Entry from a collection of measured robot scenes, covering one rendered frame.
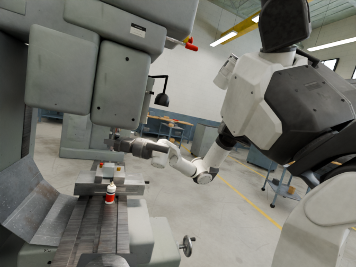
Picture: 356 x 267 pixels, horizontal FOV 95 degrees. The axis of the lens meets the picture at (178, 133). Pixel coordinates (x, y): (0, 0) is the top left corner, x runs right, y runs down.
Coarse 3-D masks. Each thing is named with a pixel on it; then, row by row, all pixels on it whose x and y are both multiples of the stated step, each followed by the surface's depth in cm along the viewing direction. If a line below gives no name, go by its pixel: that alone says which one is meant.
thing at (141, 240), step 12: (132, 204) 97; (144, 204) 99; (132, 216) 87; (144, 216) 89; (132, 228) 79; (144, 228) 81; (132, 240) 73; (144, 240) 74; (24, 252) 58; (36, 252) 59; (48, 252) 60; (132, 252) 72; (144, 252) 74; (24, 264) 58; (36, 264) 60; (48, 264) 61
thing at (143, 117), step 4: (148, 80) 72; (152, 80) 73; (148, 84) 73; (152, 84) 73; (148, 88) 73; (152, 88) 74; (144, 96) 73; (148, 96) 74; (144, 100) 74; (148, 100) 74; (144, 104) 74; (148, 104) 75; (144, 108) 74; (148, 108) 75; (144, 112) 75; (140, 116) 75; (144, 116) 75; (140, 120) 75; (144, 120) 76
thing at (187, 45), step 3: (168, 39) 64; (171, 39) 64; (174, 39) 64; (177, 42) 65; (180, 42) 65; (183, 42) 65; (186, 42) 66; (183, 45) 66; (186, 45) 66; (189, 45) 66; (192, 45) 66; (186, 48) 67; (189, 48) 67; (192, 48) 67; (195, 48) 67
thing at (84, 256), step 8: (80, 256) 34; (88, 256) 35; (96, 256) 35; (104, 256) 34; (112, 256) 34; (120, 256) 35; (128, 256) 37; (136, 256) 37; (80, 264) 33; (88, 264) 32; (96, 264) 32; (104, 264) 32; (112, 264) 33; (120, 264) 33; (128, 264) 35; (136, 264) 35
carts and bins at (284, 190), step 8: (160, 128) 560; (176, 128) 502; (168, 136) 498; (176, 144) 522; (264, 184) 382; (272, 184) 349; (280, 184) 304; (288, 184) 369; (280, 192) 314; (288, 192) 324
